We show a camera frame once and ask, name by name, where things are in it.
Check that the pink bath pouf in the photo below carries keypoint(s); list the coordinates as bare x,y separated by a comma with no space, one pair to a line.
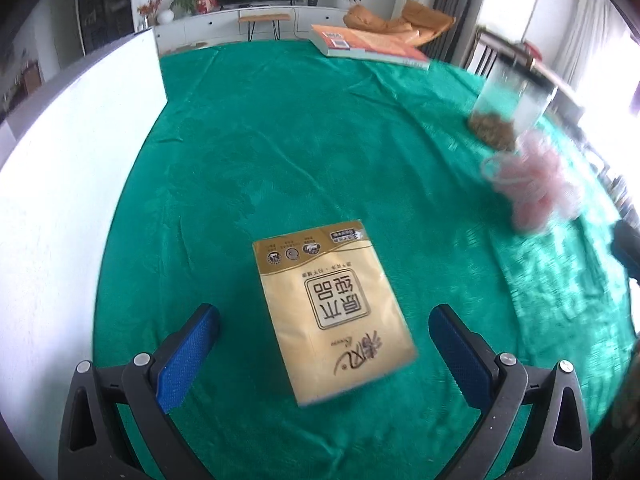
540,185

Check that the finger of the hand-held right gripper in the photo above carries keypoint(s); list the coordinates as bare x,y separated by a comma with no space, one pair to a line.
629,250

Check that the round white vase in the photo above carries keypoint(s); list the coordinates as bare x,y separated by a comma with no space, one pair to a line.
165,16

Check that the white storage box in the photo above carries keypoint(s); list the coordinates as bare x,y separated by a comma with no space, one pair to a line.
65,185

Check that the green patterned tablecloth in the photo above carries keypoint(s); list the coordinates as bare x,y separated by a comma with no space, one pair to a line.
300,160

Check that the small wooden bench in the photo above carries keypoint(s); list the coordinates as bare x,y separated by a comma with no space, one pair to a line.
264,16

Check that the tall dark display cabinet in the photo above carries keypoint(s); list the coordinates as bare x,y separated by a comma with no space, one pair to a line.
105,5

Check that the orange lounge chair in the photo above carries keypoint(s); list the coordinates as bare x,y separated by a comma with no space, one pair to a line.
420,17

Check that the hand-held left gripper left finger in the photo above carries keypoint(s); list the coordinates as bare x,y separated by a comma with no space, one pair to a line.
187,360

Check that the white television cabinet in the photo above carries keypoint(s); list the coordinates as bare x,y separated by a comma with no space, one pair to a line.
210,30

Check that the bushy potted plant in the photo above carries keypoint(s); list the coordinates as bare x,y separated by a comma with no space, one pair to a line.
185,2

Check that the red gift box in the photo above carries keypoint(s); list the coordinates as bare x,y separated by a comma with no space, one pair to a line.
207,2

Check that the red flowers in vase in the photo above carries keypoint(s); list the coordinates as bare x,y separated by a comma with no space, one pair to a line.
150,10

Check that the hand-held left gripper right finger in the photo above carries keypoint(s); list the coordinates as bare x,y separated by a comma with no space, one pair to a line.
457,355

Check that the yellow tissue pack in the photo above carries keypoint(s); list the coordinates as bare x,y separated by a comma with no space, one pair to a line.
335,320

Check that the white sheer curtain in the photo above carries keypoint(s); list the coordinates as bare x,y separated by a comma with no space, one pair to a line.
590,35

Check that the grey curtain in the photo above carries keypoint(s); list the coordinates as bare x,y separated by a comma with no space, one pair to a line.
460,5

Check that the clear plastic jar dark lid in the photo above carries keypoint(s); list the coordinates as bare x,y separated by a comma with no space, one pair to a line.
505,100

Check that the orange book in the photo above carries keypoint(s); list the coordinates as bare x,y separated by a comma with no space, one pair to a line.
365,42

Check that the dark wooden chair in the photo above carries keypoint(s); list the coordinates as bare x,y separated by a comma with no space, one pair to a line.
482,52

